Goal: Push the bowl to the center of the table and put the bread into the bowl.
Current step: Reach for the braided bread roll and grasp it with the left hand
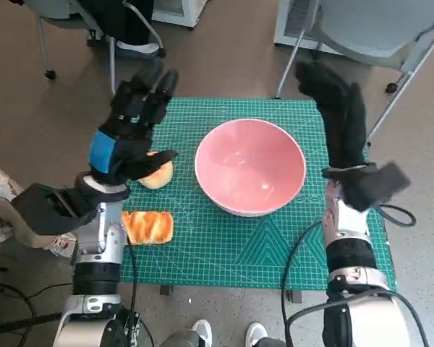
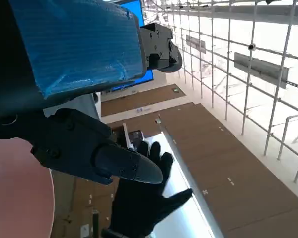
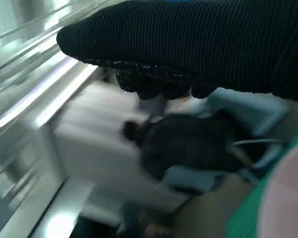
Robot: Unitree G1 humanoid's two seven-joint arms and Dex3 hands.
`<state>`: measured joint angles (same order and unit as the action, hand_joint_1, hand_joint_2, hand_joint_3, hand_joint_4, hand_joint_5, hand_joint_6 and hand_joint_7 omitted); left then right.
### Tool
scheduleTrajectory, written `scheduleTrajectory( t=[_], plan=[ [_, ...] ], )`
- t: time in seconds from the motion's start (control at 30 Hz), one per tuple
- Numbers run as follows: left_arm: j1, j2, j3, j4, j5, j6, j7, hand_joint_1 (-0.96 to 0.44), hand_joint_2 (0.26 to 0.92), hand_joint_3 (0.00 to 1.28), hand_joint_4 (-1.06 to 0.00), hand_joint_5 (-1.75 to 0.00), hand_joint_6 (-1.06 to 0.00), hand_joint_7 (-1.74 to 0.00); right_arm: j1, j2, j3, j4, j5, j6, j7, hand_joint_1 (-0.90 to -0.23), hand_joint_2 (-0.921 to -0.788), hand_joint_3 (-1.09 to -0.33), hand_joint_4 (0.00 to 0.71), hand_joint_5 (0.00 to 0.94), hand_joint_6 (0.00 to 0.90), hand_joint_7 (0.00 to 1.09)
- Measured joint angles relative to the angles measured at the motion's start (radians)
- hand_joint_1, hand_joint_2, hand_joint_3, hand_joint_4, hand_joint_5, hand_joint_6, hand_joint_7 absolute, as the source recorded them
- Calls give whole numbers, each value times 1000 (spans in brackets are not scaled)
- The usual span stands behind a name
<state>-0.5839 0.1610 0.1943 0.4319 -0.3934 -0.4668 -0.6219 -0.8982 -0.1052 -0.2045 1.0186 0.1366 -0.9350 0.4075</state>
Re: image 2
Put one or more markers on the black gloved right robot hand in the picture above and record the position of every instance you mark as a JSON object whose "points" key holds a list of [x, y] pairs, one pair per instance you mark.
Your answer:
{"points": [[136, 208]]}

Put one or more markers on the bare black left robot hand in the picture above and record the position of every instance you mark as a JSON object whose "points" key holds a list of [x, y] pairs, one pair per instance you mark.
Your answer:
{"points": [[77, 44]]}

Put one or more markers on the pink bowl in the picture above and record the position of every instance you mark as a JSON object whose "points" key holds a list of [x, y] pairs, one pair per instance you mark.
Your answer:
{"points": [[20, 193]]}

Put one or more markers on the long white table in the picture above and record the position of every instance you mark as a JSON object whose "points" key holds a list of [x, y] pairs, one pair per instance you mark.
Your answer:
{"points": [[183, 218]]}

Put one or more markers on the blue screen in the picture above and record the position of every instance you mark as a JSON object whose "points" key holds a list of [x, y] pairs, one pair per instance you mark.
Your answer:
{"points": [[139, 12]]}

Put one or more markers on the green exit sign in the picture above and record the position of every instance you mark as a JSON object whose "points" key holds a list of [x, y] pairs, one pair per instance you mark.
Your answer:
{"points": [[175, 89]]}

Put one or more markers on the small grey hanging panel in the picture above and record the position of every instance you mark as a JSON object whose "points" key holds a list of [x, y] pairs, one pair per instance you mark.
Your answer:
{"points": [[195, 43]]}

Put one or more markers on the white metal truss grid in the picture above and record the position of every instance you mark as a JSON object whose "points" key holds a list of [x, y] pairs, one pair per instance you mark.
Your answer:
{"points": [[249, 81]]}

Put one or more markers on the large grey hanging panel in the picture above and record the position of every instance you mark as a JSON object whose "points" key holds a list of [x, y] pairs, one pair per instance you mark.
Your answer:
{"points": [[260, 68]]}

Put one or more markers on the black dome camera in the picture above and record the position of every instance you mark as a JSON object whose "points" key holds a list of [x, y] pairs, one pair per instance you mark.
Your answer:
{"points": [[251, 46]]}

